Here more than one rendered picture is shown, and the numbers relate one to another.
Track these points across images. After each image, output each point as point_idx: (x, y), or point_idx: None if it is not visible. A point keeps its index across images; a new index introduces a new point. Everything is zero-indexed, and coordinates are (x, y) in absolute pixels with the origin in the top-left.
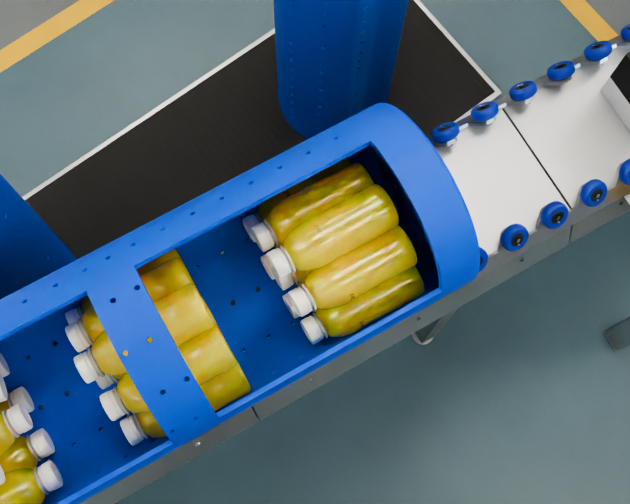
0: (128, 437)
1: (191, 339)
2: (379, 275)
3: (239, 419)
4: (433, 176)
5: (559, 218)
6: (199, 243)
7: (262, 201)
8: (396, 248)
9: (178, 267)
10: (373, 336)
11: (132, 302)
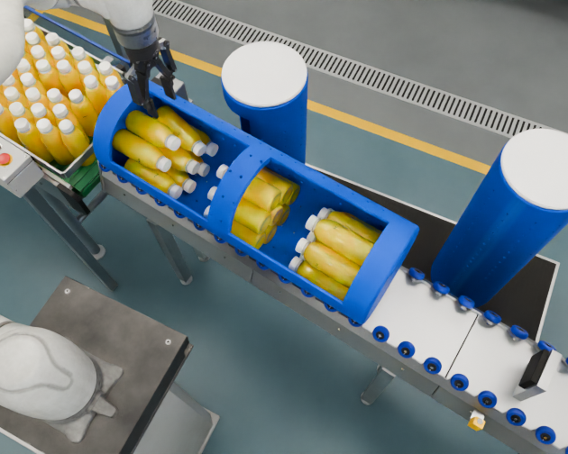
0: (205, 211)
1: (257, 206)
2: (334, 271)
3: (244, 269)
4: (388, 256)
5: (432, 368)
6: (309, 199)
7: (330, 192)
8: (351, 271)
9: (286, 185)
10: (304, 286)
11: (253, 162)
